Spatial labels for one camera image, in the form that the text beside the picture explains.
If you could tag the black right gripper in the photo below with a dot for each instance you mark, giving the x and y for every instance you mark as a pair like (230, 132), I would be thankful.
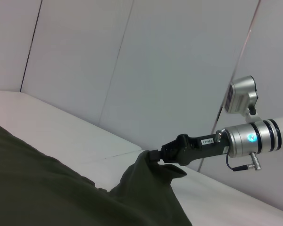
(202, 146)

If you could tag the dark green shirt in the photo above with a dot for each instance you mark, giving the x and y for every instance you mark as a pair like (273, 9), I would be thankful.
(61, 188)

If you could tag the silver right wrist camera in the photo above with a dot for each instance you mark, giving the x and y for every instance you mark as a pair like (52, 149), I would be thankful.
(241, 94)

